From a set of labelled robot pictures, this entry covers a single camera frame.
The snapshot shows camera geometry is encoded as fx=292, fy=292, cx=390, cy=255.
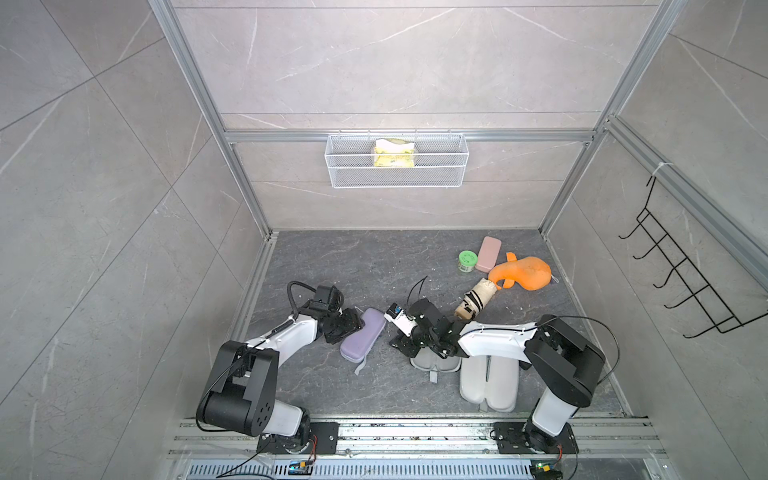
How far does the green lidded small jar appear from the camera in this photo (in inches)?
42.0

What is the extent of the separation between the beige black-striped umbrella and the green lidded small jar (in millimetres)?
86

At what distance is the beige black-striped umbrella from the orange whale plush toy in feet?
0.12

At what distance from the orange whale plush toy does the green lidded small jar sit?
7 cm

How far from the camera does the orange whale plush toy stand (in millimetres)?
1005

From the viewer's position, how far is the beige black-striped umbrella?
37.3 inches
